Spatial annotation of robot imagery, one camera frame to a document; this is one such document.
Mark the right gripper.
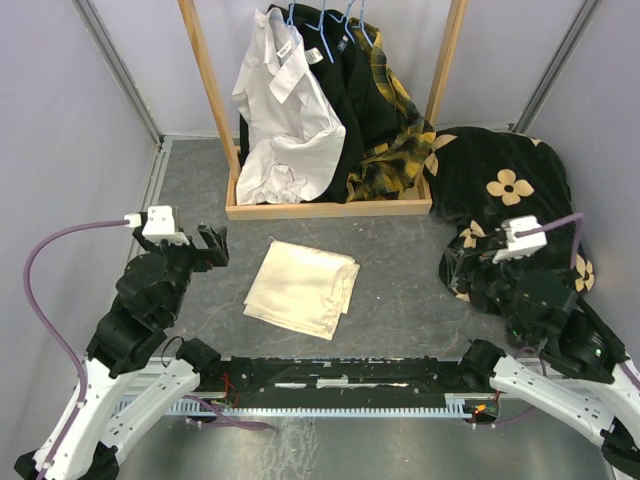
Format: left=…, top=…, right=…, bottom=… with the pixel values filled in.
left=442, top=237, right=532, bottom=340

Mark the white shirt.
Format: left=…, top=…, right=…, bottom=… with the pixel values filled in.
left=232, top=7, right=346, bottom=205

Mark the blue wire hanger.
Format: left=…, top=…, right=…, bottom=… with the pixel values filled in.
left=283, top=1, right=305, bottom=45

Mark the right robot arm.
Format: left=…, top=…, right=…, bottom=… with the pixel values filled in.
left=439, top=248, right=639, bottom=479

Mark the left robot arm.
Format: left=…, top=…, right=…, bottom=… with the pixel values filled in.
left=14, top=224, right=229, bottom=479

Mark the yellow plaid shirt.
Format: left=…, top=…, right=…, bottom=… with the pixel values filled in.
left=347, top=23, right=436, bottom=202

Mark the black hanging shirt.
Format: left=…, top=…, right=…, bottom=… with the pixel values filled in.
left=239, top=3, right=399, bottom=203

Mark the blue hanger in black shirt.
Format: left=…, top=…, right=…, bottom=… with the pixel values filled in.
left=306, top=0, right=355, bottom=64

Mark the blue hanger in plaid shirt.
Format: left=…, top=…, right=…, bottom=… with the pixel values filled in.
left=351, top=0, right=373, bottom=47

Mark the wooden clothes rack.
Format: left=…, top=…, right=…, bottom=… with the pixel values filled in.
left=177, top=0, right=470, bottom=221

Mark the black floral blanket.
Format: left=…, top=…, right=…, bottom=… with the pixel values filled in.
left=423, top=127, right=596, bottom=315

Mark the cream folded cloth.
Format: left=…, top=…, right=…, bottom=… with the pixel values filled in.
left=243, top=240, right=360, bottom=341

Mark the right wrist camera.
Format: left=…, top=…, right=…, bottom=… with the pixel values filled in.
left=492, top=215, right=547, bottom=264

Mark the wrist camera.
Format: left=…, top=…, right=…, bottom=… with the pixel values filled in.
left=142, top=205, right=190, bottom=245
left=492, top=215, right=547, bottom=264

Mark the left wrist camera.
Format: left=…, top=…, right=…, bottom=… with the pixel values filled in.
left=142, top=205, right=190, bottom=245

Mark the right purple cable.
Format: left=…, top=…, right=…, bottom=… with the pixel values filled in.
left=514, top=212, right=586, bottom=271

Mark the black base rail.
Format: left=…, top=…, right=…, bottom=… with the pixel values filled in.
left=175, top=339, right=506, bottom=411

